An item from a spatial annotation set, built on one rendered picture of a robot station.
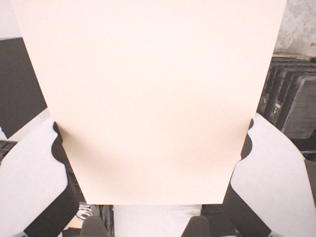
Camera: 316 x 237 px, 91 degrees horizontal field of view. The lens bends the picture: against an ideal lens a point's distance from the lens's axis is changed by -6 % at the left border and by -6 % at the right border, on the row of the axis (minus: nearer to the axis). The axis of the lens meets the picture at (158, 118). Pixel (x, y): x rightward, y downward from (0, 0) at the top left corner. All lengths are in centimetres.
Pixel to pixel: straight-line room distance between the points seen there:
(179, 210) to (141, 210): 21
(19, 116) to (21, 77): 10
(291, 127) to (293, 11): 76
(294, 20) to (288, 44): 15
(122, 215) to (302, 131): 110
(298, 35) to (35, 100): 153
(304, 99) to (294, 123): 13
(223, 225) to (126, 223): 127
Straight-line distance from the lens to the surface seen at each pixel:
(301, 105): 106
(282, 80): 94
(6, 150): 83
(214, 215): 218
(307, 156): 146
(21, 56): 57
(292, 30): 150
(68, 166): 66
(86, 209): 74
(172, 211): 102
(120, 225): 117
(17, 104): 54
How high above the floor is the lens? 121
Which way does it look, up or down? 60 degrees down
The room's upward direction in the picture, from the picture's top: 179 degrees counter-clockwise
